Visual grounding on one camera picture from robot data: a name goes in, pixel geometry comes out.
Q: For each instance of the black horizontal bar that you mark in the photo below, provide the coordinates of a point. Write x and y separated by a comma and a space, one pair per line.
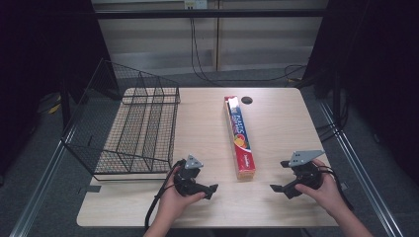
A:
210, 13

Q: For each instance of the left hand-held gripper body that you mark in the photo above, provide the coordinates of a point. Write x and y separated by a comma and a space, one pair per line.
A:
186, 184

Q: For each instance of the yellow floor object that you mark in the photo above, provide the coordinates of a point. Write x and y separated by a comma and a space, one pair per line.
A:
54, 107

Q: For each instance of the person's right hand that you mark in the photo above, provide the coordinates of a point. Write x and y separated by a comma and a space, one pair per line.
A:
324, 194

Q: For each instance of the person's left hand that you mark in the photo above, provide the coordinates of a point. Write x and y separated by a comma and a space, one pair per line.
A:
173, 204

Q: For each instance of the black curtain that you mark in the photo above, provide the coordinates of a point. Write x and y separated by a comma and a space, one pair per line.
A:
378, 72
39, 65

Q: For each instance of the metal floor rail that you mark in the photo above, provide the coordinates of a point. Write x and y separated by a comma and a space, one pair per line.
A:
362, 171
42, 184

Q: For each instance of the long red plastic wrap box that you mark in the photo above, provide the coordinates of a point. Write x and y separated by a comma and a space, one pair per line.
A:
240, 138

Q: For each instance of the black metal stand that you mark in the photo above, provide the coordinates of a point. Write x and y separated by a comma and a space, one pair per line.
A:
65, 105

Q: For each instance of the white wall socket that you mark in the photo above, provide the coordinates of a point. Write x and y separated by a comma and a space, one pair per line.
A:
195, 4

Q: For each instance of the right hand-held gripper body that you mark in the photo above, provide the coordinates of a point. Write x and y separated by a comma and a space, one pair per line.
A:
304, 173

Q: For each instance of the small grey tape piece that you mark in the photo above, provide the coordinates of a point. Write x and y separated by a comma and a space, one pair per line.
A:
344, 186

